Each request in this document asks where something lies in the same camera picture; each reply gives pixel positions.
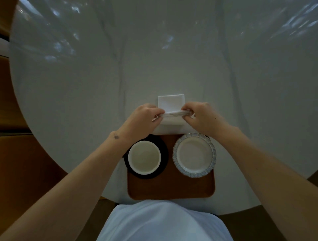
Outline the grey scalloped-rim plate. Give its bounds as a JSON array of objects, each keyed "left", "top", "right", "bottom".
[{"left": 172, "top": 133, "right": 217, "bottom": 178}]

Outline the white folded napkin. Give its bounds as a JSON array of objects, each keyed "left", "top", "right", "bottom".
[{"left": 152, "top": 94, "right": 197, "bottom": 136}]

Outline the person's right forearm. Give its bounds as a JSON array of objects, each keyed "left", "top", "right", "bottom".
[{"left": 214, "top": 125, "right": 318, "bottom": 241}]

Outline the small grey-rimmed plate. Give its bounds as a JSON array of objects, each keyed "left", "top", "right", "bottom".
[{"left": 159, "top": 110, "right": 194, "bottom": 118}]

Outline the white round bowl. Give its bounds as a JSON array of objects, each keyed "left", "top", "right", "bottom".
[{"left": 128, "top": 141, "right": 161, "bottom": 175}]

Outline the person's left hand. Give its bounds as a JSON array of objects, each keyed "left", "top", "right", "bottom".
[{"left": 116, "top": 103, "right": 166, "bottom": 146}]

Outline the black round saucer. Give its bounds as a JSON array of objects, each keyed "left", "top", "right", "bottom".
[{"left": 123, "top": 134, "right": 169, "bottom": 180}]

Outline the person's right hand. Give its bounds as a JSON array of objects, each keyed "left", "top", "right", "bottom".
[{"left": 181, "top": 101, "right": 233, "bottom": 139}]

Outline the brown wooden tray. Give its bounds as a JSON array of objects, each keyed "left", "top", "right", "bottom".
[{"left": 127, "top": 134, "right": 216, "bottom": 200}]

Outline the person's white clothing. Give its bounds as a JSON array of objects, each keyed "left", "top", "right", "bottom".
[{"left": 96, "top": 200, "right": 234, "bottom": 241}]

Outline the person's left forearm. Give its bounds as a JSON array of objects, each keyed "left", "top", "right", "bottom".
[{"left": 0, "top": 131, "right": 136, "bottom": 241}]

